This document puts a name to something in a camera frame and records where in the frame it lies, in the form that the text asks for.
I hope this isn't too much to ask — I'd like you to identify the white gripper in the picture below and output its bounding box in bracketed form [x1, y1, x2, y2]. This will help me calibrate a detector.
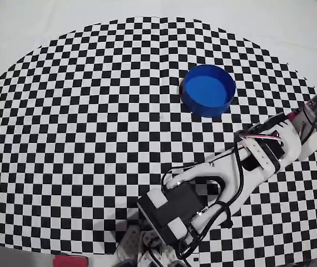
[278, 125, 317, 165]

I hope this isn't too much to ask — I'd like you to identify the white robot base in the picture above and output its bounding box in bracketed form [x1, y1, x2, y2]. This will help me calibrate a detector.
[116, 225, 192, 267]

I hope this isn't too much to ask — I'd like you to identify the blue round box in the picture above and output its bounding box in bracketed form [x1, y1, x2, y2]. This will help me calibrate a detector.
[180, 63, 236, 118]

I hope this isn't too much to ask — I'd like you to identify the black white checkered mat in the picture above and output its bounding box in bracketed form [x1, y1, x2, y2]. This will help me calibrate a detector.
[0, 0, 317, 259]

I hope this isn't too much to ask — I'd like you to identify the red flat case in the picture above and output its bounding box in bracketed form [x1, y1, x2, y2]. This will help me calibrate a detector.
[53, 254, 89, 267]

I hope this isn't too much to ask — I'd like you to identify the black cable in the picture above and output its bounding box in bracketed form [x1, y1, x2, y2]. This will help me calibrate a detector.
[161, 130, 248, 267]

